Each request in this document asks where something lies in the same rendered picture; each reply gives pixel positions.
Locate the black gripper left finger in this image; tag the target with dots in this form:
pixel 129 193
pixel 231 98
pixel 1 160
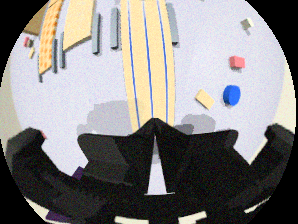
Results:
pixel 135 150

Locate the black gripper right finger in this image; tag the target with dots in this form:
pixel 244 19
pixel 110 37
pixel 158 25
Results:
pixel 176 149

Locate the blue round button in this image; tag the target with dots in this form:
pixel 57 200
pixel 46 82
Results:
pixel 231 94

